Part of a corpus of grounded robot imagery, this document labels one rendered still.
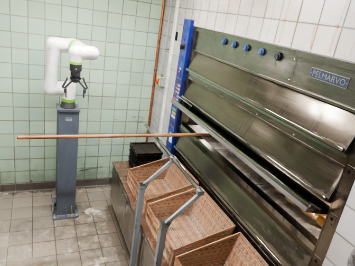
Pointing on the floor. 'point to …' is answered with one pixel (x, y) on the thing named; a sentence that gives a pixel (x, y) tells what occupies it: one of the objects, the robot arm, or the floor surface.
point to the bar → (160, 220)
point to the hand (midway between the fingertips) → (74, 95)
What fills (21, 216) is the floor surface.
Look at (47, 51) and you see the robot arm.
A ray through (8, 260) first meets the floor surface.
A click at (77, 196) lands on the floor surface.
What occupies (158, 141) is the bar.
